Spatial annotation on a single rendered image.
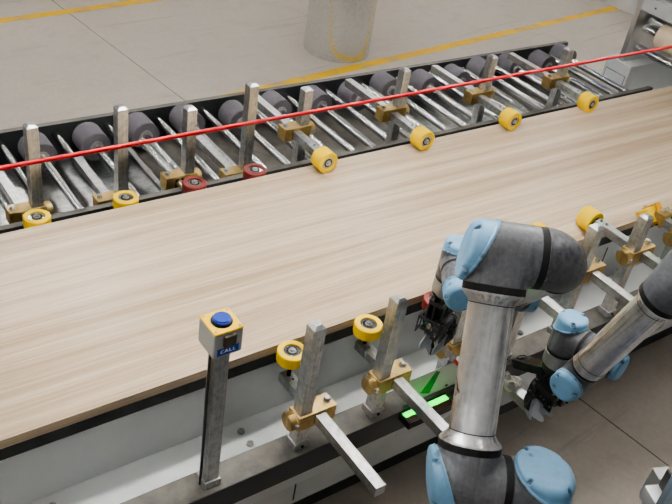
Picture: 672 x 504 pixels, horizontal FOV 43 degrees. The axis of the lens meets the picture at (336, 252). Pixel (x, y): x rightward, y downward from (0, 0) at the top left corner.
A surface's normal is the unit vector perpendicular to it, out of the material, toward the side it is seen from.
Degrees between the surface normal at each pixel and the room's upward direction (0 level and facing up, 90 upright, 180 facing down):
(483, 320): 60
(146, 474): 0
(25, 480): 90
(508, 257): 56
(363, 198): 0
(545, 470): 8
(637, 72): 90
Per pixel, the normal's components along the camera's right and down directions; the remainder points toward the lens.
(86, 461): 0.56, 0.54
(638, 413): 0.14, -0.80
